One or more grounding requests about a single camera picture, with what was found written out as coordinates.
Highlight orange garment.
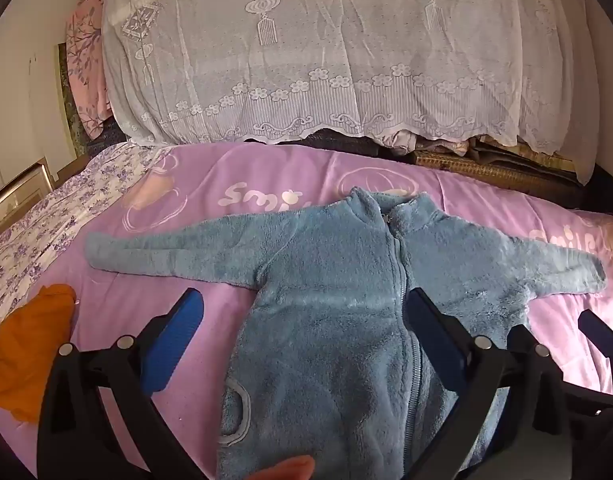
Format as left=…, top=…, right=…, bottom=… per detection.
left=0, top=284, right=78, bottom=423

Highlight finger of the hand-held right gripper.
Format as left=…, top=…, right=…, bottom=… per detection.
left=561, top=382, right=613, bottom=418
left=577, top=310, right=613, bottom=361

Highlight wooden headboard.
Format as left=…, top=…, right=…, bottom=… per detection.
left=0, top=156, right=54, bottom=248

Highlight purple floral bedsheet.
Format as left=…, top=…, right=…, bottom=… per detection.
left=0, top=141, right=174, bottom=331

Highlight green patterned panel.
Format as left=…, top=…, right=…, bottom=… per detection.
left=56, top=42, right=90, bottom=156

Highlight pink floral cloth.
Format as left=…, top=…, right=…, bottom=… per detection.
left=66, top=0, right=114, bottom=141

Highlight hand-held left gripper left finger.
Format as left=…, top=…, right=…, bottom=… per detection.
left=36, top=287, right=207, bottom=480

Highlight pink printed blanket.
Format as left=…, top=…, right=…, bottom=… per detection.
left=0, top=142, right=613, bottom=480

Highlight white lace cover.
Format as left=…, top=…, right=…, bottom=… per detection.
left=101, top=0, right=607, bottom=183

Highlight dark patterned cloth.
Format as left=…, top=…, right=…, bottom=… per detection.
left=89, top=120, right=132, bottom=153

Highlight person's left hand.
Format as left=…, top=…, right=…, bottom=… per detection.
left=249, top=455, right=317, bottom=480

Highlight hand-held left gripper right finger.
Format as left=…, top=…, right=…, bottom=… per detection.
left=405, top=287, right=574, bottom=480

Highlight folded fabrics under cover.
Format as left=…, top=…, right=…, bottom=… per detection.
left=366, top=130, right=487, bottom=156

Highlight blue fleece baby onesie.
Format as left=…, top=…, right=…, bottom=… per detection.
left=85, top=186, right=608, bottom=480

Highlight brown woven mat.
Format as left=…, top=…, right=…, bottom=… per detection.
left=413, top=150, right=587, bottom=208

